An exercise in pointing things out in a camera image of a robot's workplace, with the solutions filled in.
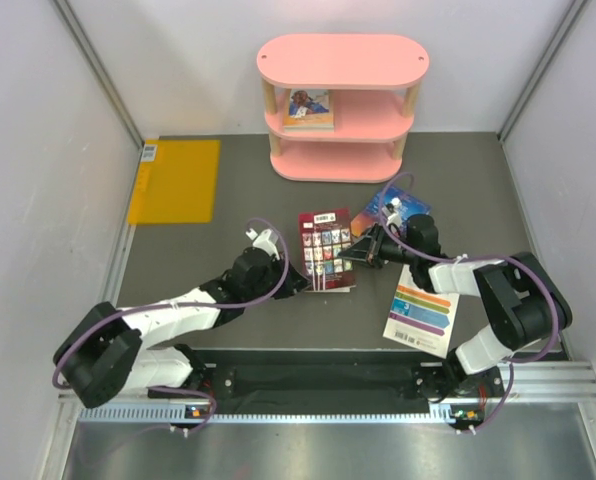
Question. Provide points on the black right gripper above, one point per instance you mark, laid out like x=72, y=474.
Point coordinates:
x=367, y=249

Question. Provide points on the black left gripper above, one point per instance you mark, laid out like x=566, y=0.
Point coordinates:
x=279, y=266

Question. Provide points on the dark red book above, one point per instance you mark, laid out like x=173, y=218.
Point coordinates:
x=323, y=235

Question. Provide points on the blue Jane Eyre book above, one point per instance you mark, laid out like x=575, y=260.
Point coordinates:
x=406, y=205

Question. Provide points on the green Treehouse book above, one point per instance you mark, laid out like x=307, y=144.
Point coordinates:
x=308, y=128

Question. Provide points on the orange Othello book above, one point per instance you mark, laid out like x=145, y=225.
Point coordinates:
x=308, y=107

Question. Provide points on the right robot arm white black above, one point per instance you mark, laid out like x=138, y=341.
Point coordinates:
x=522, y=303

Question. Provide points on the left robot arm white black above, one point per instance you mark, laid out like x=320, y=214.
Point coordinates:
x=116, y=351

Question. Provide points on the white colourful back-cover book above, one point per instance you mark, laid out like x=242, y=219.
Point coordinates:
x=421, y=320

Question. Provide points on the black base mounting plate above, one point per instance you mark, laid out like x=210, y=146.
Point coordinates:
x=316, y=381

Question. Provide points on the yellow plastic file folder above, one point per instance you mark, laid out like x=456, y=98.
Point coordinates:
x=175, y=183

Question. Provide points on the pink three-tier shelf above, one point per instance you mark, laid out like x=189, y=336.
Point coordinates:
x=374, y=82

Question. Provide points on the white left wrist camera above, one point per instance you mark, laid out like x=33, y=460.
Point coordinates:
x=266, y=240

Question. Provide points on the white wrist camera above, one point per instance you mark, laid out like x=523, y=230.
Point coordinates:
x=266, y=240
x=392, y=214

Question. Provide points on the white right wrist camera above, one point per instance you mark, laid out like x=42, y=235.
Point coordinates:
x=392, y=214

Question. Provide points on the aluminium frame rail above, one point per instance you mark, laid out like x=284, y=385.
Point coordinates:
x=551, y=383

